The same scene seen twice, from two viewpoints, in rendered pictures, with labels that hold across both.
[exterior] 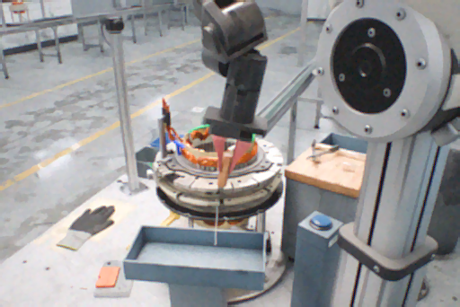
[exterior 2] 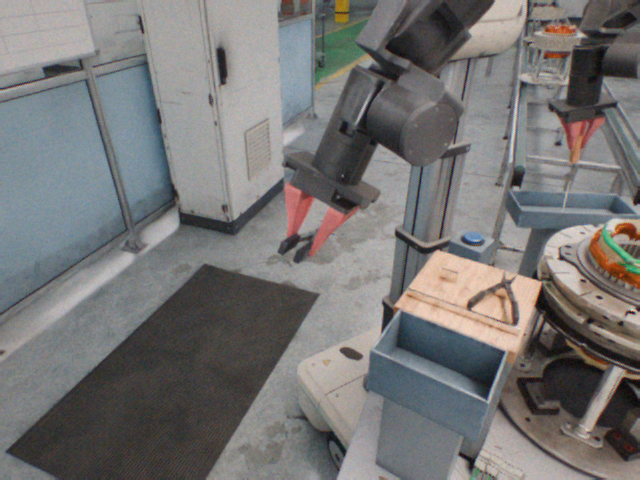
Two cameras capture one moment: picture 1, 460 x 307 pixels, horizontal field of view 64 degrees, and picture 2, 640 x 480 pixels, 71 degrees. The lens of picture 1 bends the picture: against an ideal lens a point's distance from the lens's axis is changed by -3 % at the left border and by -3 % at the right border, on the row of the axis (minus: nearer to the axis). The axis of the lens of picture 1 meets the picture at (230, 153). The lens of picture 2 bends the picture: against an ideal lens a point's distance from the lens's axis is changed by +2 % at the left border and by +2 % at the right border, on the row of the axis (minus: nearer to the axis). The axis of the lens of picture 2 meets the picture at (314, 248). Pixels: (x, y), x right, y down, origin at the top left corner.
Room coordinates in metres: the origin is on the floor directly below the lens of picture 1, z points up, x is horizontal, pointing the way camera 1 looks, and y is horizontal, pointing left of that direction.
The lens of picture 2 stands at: (1.47, -0.54, 1.54)
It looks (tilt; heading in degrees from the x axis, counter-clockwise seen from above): 33 degrees down; 179
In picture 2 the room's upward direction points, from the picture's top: straight up
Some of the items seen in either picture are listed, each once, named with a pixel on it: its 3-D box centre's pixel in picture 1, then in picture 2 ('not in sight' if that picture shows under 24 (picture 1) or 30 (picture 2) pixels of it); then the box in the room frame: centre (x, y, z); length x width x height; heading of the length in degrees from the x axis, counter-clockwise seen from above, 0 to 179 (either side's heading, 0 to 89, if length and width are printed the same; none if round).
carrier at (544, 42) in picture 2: not in sight; (552, 57); (-1.91, 1.18, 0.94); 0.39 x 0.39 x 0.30
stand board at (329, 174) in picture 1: (333, 167); (469, 299); (0.89, -0.27, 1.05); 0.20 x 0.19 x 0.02; 147
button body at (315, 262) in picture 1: (314, 268); (461, 286); (0.66, -0.19, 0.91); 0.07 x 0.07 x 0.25; 48
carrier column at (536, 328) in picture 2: (260, 234); (537, 325); (0.79, -0.08, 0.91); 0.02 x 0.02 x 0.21
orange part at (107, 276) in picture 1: (107, 276); not in sight; (0.75, 0.32, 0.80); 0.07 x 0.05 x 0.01; 3
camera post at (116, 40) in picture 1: (125, 117); not in sight; (1.23, 0.36, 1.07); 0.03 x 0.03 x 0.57; 43
